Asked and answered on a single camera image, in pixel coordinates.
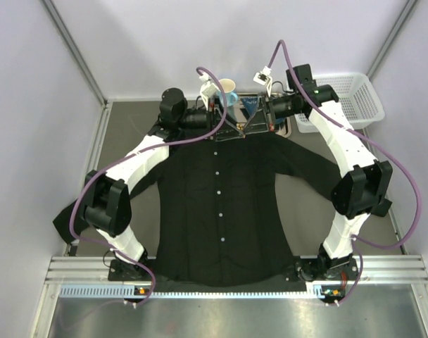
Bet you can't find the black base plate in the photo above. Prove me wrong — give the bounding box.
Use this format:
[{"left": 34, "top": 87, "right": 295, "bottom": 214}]
[{"left": 107, "top": 255, "right": 360, "bottom": 293}]

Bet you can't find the aluminium frame rail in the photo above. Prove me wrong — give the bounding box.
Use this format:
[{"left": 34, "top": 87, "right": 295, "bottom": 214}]
[{"left": 45, "top": 255, "right": 428, "bottom": 299}]

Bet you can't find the black button shirt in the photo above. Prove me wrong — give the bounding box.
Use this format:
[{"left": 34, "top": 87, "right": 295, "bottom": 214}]
[{"left": 52, "top": 119, "right": 393, "bottom": 287}]

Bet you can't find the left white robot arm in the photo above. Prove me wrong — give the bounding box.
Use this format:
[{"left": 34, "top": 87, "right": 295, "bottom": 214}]
[{"left": 75, "top": 79, "right": 238, "bottom": 276}]

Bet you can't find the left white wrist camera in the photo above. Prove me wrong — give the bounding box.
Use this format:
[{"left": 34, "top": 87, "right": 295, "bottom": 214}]
[{"left": 199, "top": 80, "right": 220, "bottom": 108}]

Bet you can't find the white plastic basket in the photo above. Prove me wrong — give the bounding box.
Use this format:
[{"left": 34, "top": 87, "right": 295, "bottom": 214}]
[{"left": 314, "top": 73, "right": 385, "bottom": 130}]

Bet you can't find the dark blue plate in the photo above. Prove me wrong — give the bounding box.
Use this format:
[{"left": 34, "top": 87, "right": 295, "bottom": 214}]
[{"left": 240, "top": 96, "right": 260, "bottom": 119}]

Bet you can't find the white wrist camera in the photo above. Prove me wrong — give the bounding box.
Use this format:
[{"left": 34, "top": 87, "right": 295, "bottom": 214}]
[
  {"left": 199, "top": 80, "right": 220, "bottom": 108},
  {"left": 253, "top": 66, "right": 273, "bottom": 97}
]

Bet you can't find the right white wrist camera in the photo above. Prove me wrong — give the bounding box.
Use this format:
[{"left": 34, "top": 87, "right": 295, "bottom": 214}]
[{"left": 253, "top": 66, "right": 273, "bottom": 97}]

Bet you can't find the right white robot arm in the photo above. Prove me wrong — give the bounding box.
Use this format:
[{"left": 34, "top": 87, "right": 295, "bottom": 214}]
[{"left": 252, "top": 64, "right": 393, "bottom": 282}]

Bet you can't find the light blue mug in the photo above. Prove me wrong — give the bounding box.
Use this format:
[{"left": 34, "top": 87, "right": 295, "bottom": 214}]
[{"left": 217, "top": 78, "right": 238, "bottom": 108}]

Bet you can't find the purple cable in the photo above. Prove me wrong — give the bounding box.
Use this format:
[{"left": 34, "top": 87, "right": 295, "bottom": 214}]
[
  {"left": 69, "top": 66, "right": 229, "bottom": 311},
  {"left": 266, "top": 39, "right": 422, "bottom": 306}
]

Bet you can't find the steel tray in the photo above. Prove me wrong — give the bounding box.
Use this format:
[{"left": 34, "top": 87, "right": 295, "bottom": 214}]
[{"left": 232, "top": 93, "right": 291, "bottom": 138}]

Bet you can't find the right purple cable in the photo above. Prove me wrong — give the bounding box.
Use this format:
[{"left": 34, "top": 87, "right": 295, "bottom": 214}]
[{"left": 266, "top": 39, "right": 422, "bottom": 306}]

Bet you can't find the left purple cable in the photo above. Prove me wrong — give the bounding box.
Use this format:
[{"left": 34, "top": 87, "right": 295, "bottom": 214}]
[{"left": 69, "top": 66, "right": 229, "bottom": 311}]

